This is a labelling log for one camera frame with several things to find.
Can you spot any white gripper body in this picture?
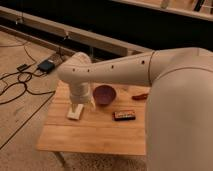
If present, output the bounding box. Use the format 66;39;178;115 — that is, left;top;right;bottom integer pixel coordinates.
70;92;95;106

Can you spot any white sponge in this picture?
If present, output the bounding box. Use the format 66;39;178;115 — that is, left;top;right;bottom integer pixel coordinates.
67;104;84;120

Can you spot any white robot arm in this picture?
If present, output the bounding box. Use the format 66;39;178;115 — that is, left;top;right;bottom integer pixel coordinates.
58;47;213;171

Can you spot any purple bowl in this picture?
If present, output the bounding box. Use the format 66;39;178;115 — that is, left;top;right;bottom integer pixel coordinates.
93;85;116;106

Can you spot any black power adapter box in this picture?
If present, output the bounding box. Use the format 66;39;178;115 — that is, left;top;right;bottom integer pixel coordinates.
38;60;55;73

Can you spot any black and red box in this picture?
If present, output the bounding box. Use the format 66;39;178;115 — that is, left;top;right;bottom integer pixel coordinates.
114;110;136;121

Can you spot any wooden table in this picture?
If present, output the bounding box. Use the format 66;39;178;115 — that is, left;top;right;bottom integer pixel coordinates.
37;81;149;156

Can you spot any small black plug block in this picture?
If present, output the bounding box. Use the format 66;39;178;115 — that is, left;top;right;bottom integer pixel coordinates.
17;64;30;72

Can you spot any red sausage toy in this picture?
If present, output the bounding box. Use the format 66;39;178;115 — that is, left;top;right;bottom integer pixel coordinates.
132;93;149;101

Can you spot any black floor cable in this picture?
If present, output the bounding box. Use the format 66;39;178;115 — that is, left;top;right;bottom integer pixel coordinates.
0;43;57;106

